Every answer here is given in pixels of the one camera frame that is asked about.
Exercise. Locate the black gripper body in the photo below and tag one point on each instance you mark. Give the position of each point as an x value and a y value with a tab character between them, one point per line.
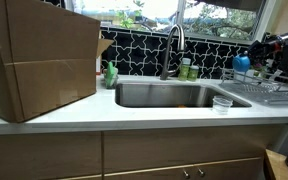
272	50

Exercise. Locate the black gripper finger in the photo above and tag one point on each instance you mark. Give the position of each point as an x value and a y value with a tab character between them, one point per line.
254	49

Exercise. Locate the blue plastic bowl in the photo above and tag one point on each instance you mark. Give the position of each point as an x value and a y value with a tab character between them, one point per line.
241	63

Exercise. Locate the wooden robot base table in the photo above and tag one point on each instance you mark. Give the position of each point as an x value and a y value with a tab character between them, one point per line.
277	165

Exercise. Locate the metal dish drying rack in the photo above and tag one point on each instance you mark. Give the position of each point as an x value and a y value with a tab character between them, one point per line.
260	95

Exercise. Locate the clear plastic cup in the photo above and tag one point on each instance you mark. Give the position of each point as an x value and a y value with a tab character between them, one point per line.
222	106

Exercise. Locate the short green soap bottle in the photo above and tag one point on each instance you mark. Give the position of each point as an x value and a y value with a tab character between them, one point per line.
193	74

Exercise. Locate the tall green soap bottle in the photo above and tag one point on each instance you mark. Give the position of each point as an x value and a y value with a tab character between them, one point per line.
184	71

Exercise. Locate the brushed metal gooseneck faucet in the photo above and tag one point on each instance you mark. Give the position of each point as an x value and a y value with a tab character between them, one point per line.
165	63

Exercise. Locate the stainless steel sink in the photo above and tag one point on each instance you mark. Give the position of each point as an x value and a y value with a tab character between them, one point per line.
164	95

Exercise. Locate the kitchen window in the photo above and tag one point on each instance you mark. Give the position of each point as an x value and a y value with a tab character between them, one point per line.
150	10

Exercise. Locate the metal cabinet knob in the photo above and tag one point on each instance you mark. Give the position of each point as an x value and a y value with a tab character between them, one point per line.
186	173
201	172

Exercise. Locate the wooden kitchen cabinet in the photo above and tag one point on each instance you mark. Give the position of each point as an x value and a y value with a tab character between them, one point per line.
150	150

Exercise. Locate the brown cardboard box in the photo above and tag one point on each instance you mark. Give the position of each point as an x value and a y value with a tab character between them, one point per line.
44	60

